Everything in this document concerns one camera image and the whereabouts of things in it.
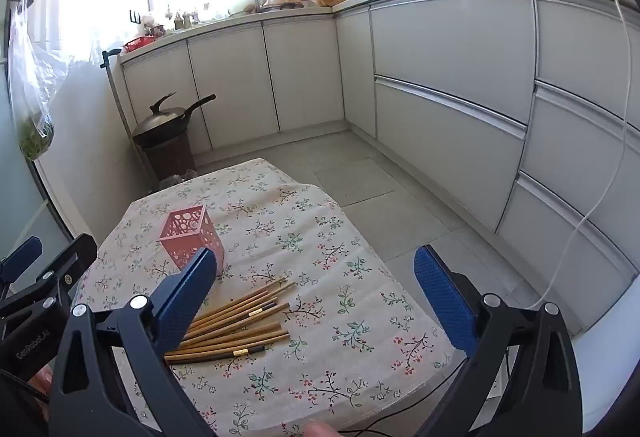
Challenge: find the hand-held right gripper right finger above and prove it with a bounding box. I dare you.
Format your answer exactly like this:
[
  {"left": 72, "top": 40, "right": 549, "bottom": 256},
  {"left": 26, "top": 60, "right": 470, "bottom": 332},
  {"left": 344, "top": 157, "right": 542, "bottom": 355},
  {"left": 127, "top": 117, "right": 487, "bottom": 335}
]
[{"left": 413, "top": 244, "right": 584, "bottom": 437}]

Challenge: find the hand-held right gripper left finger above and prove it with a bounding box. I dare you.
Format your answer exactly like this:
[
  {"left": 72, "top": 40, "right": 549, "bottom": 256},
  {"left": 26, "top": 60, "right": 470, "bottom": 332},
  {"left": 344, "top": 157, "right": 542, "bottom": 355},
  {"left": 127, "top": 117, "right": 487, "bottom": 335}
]
[{"left": 50, "top": 246, "right": 219, "bottom": 437}]

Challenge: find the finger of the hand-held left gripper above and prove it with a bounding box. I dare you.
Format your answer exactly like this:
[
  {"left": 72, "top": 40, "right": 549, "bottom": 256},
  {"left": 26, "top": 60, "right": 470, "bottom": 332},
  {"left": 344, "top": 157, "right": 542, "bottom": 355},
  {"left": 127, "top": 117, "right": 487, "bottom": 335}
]
[
  {"left": 0, "top": 233, "right": 99, "bottom": 319},
  {"left": 0, "top": 236, "right": 43, "bottom": 291}
]

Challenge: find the bunch of wooden chopsticks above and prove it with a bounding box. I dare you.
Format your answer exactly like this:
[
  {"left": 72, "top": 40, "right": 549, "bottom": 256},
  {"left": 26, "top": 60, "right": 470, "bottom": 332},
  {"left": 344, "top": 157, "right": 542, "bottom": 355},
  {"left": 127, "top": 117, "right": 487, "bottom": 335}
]
[{"left": 164, "top": 276, "right": 297, "bottom": 365}]

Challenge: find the pink perforated utensil holder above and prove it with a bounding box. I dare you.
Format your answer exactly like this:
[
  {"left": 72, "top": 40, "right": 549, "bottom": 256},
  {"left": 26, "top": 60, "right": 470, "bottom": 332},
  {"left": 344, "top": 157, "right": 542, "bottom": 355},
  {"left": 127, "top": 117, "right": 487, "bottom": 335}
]
[{"left": 156, "top": 204, "right": 226, "bottom": 278}]

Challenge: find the person's left hand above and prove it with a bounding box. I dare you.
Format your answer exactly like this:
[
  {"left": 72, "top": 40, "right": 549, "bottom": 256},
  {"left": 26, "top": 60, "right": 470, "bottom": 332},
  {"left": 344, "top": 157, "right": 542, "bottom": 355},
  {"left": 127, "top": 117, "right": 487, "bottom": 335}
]
[{"left": 28, "top": 363, "right": 54, "bottom": 399}]

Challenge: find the person's right hand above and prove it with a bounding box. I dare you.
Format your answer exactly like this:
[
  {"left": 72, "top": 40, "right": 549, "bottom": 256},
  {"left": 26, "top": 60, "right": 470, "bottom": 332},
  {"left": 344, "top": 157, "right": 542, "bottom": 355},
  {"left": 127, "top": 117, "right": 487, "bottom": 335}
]
[{"left": 304, "top": 422, "right": 344, "bottom": 437}]

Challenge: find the frosted glass door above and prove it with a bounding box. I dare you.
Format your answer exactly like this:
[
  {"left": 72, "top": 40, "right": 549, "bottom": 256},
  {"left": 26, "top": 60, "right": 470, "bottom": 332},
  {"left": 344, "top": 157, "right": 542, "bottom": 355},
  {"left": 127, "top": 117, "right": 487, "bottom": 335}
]
[{"left": 0, "top": 0, "right": 101, "bottom": 278}]

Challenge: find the crumpled plastic bag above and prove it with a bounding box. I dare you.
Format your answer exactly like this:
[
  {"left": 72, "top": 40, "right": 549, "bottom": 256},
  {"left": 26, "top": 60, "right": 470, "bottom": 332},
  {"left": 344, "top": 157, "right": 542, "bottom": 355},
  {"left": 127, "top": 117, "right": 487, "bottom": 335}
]
[{"left": 159, "top": 170, "right": 198, "bottom": 190}]

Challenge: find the floral tablecloth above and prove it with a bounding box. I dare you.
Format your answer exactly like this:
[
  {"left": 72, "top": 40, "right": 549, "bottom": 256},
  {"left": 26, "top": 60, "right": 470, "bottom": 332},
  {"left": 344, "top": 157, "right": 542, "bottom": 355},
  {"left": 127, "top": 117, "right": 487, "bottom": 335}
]
[{"left": 70, "top": 158, "right": 456, "bottom": 437}]

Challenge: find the brown bin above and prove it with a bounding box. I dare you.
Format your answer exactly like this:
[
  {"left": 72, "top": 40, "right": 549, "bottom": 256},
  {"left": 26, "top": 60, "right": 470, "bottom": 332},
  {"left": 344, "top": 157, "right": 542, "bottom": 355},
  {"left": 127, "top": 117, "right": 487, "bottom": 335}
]
[{"left": 135, "top": 130, "right": 197, "bottom": 183}]

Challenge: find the plastic bag of greens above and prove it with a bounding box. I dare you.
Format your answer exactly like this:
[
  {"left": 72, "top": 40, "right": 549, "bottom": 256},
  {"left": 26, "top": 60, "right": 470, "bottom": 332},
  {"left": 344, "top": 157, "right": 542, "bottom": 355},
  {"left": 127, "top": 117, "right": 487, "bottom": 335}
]
[{"left": 7, "top": 0, "right": 68, "bottom": 163}]

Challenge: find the steel wok lid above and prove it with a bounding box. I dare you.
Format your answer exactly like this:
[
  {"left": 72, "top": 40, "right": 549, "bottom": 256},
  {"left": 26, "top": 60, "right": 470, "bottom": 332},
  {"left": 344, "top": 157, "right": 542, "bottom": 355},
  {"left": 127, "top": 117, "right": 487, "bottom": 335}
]
[{"left": 132, "top": 92, "right": 187, "bottom": 135}]

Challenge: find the black wok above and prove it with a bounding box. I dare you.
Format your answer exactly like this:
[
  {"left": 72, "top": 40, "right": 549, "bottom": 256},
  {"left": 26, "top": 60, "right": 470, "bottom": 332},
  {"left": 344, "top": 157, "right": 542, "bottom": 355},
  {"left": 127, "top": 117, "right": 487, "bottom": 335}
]
[{"left": 131, "top": 94, "right": 217, "bottom": 149}]

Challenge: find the grey pole with black clamp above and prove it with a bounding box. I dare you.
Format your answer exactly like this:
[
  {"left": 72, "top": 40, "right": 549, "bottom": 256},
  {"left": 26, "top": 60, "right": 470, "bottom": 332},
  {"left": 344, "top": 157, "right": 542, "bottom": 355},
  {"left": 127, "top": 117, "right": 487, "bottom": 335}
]
[{"left": 101, "top": 48, "right": 140, "bottom": 154}]

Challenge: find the red basket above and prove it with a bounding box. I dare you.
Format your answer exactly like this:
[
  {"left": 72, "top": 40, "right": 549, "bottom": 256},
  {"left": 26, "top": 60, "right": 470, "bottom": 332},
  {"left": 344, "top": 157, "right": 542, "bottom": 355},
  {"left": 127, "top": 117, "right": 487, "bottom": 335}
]
[{"left": 123, "top": 36, "right": 157, "bottom": 53}]

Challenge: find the white kitchen cabinet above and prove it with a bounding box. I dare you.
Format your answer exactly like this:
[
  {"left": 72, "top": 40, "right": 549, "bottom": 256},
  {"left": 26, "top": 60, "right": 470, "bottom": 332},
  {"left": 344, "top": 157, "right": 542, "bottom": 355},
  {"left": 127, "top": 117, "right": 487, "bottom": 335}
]
[{"left": 117, "top": 0, "right": 640, "bottom": 333}]

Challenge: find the row of small jars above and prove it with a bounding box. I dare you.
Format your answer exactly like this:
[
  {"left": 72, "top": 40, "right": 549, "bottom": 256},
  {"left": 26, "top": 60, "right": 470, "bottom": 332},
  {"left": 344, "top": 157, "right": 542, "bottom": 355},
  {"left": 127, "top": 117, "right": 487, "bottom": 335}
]
[{"left": 162, "top": 3, "right": 213, "bottom": 30}]

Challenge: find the black cable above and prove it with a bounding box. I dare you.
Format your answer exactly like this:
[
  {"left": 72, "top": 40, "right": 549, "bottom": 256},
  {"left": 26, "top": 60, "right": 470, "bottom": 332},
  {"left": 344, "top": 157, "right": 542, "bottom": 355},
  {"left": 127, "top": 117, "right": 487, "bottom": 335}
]
[{"left": 337, "top": 347, "right": 516, "bottom": 435}]

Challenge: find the white cable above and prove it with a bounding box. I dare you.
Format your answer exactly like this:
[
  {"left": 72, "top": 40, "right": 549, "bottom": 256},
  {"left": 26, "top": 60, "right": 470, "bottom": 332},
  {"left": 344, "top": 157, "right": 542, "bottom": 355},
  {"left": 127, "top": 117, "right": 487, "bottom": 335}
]
[{"left": 527, "top": 0, "right": 632, "bottom": 313}]

